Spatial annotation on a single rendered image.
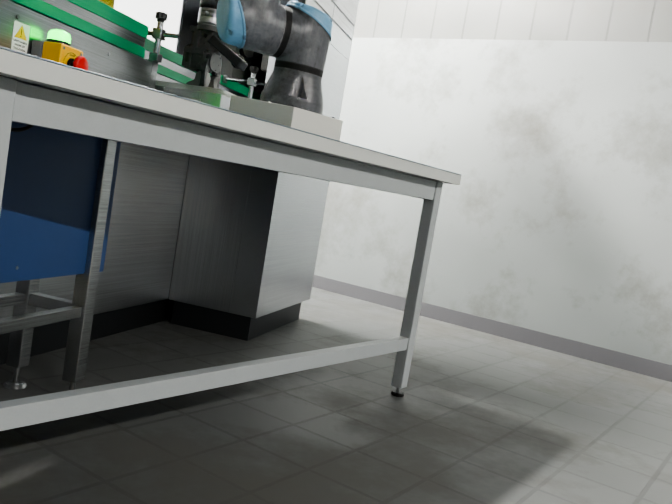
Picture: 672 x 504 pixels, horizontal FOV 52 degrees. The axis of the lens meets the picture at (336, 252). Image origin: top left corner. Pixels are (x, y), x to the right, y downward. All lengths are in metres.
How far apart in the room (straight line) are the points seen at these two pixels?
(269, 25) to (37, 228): 0.67
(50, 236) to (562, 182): 2.77
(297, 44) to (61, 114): 0.63
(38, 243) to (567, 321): 2.80
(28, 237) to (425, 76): 3.02
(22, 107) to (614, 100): 3.11
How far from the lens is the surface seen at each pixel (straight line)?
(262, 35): 1.60
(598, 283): 3.75
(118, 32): 1.82
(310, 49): 1.64
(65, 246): 1.73
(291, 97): 1.61
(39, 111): 1.19
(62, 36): 1.53
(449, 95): 4.14
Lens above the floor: 0.63
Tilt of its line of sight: 5 degrees down
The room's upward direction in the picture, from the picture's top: 9 degrees clockwise
